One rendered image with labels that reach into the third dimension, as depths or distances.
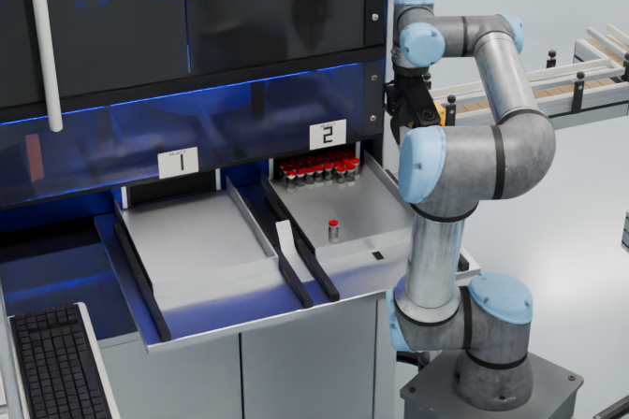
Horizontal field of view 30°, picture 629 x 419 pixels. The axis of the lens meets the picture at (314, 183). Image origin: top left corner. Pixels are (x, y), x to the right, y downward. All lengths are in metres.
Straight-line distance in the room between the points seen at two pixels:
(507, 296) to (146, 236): 0.81
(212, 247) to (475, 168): 0.85
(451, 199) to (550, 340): 1.92
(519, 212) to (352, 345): 1.45
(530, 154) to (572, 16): 4.12
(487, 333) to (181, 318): 0.59
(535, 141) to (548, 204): 2.52
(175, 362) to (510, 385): 0.91
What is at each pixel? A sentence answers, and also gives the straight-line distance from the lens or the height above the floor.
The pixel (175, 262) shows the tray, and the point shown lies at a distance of 2.43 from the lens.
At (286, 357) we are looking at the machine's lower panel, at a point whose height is 0.42.
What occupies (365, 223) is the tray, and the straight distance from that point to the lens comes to 2.53.
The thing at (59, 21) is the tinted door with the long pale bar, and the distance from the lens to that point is 2.31.
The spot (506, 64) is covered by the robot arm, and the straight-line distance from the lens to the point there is 2.01.
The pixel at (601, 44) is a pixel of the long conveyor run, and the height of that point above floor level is 0.93.
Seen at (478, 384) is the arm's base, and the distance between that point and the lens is 2.20.
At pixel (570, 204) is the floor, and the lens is 4.34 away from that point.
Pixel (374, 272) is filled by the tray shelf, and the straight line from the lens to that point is 2.39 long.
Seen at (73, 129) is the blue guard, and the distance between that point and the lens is 2.40.
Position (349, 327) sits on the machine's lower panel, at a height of 0.46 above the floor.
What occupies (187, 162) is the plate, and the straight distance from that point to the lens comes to 2.50.
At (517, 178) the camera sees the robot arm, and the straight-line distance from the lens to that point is 1.79.
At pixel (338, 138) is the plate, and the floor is 1.00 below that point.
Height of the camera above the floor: 2.27
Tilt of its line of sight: 31 degrees down
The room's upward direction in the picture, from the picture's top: straight up
